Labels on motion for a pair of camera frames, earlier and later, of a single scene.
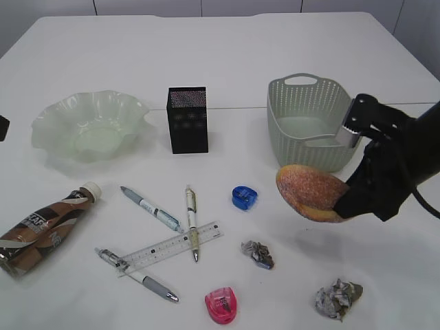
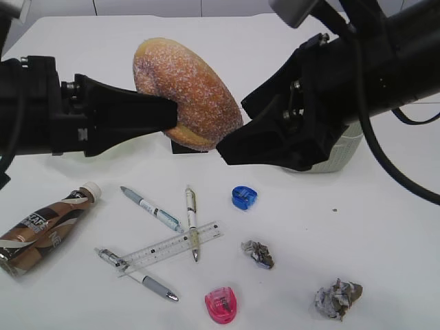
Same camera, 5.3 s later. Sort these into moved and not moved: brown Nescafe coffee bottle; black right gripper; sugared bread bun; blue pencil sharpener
Moved: black right gripper; sugared bread bun
Not moved: blue pencil sharpener; brown Nescafe coffee bottle
